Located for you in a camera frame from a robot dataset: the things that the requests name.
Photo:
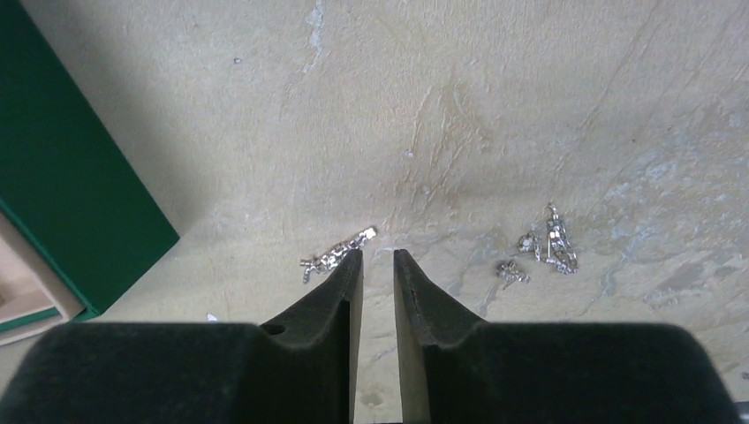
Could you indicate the green jewelry box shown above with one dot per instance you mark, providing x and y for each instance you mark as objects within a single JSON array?
[{"x": 65, "y": 185}]

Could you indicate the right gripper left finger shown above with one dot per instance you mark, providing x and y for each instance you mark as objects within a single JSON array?
[{"x": 298, "y": 367}]

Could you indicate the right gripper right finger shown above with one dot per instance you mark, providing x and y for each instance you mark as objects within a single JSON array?
[{"x": 455, "y": 367}]

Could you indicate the silver crystal drop earring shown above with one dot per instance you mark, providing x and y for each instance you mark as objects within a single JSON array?
[{"x": 330, "y": 259}]

